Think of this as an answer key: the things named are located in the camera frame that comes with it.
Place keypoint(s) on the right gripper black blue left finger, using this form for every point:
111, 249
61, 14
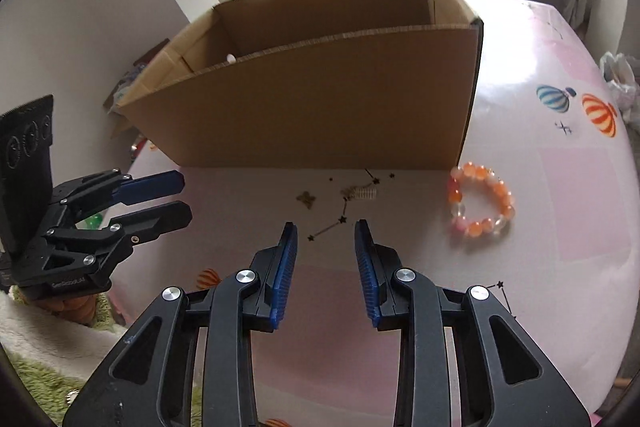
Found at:
146, 379

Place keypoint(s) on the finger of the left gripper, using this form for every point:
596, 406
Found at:
146, 225
130, 191

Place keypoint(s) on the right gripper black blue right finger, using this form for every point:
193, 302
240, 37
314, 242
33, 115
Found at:
504, 377

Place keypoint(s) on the person's hand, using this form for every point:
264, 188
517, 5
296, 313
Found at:
79, 310

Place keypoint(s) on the black phone on gripper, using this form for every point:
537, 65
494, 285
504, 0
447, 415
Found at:
26, 177

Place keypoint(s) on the gold pearl brooch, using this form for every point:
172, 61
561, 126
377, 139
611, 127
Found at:
360, 192

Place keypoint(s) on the brown cardboard box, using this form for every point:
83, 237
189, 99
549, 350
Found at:
314, 84

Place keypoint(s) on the white plastic bag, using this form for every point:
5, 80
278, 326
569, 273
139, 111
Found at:
621, 74

